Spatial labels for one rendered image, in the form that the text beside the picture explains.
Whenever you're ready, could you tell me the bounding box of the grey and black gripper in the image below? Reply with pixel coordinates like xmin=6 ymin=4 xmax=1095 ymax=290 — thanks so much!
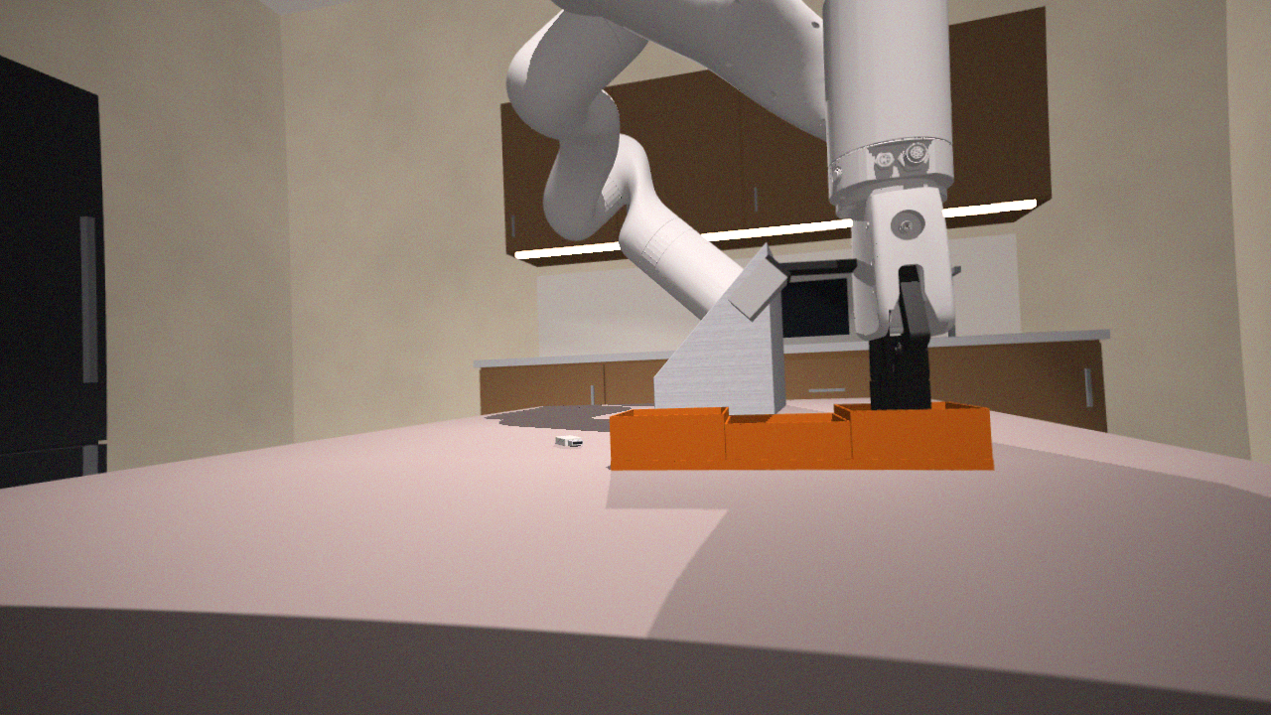
xmin=836 ymin=184 xmax=956 ymax=410

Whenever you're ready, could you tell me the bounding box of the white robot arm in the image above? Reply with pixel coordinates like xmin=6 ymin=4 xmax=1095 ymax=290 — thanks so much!
xmin=506 ymin=0 xmax=955 ymax=320

